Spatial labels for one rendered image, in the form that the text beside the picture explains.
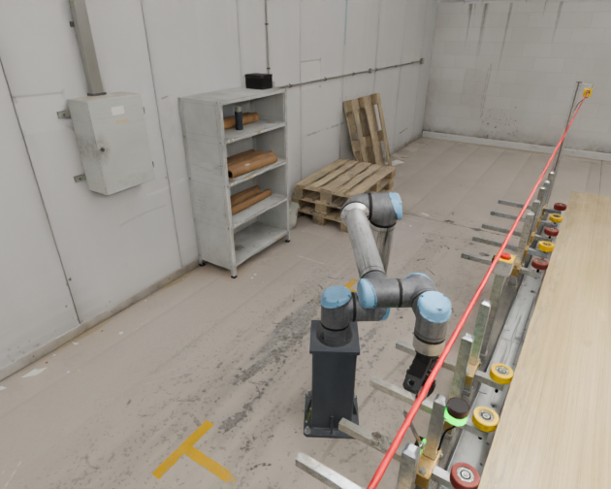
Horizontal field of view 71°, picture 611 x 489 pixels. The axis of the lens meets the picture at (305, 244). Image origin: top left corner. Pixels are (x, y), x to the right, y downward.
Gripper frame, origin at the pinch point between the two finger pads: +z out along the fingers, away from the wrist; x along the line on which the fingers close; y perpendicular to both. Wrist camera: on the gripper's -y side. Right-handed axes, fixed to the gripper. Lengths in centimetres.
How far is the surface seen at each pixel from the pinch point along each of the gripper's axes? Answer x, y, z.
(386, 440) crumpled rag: 5.3, -8.4, 13.5
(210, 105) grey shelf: 222, 140, -51
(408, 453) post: -7.6, -30.7, -15.1
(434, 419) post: -7.5, -6.0, -2.2
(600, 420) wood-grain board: -51, 36, 11
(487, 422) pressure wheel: -20.0, 13.9, 10.5
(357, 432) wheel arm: 15.1, -9.3, 15.1
